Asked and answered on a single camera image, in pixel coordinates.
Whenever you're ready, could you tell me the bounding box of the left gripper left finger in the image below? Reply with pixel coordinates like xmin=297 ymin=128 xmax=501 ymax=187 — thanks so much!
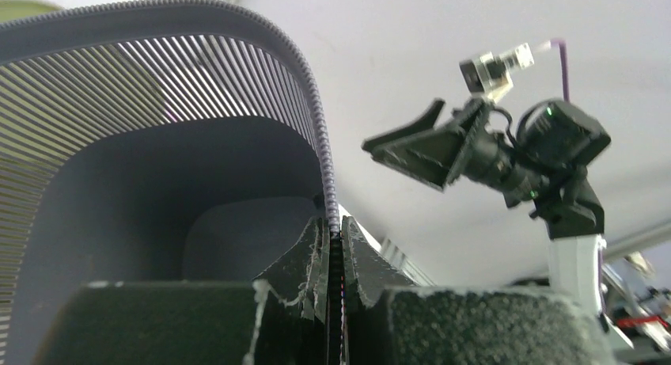
xmin=33 ymin=218 xmax=329 ymax=364

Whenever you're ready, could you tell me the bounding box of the green slatted waste bin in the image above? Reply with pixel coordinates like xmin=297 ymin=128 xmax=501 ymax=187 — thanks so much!
xmin=1 ymin=0 xmax=63 ymax=23

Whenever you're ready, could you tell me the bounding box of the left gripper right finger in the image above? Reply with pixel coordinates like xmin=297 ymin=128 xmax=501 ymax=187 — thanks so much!
xmin=341 ymin=216 xmax=616 ymax=364

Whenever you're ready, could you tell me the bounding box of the grey slatted waste bin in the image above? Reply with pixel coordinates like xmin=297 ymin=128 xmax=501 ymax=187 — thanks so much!
xmin=1 ymin=0 xmax=340 ymax=364

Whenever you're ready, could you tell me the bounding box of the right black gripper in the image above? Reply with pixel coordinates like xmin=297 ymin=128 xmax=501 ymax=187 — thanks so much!
xmin=362 ymin=98 xmax=611 ymax=208

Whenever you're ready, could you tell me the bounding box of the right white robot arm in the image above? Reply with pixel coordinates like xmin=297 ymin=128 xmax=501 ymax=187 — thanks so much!
xmin=362 ymin=98 xmax=633 ymax=351

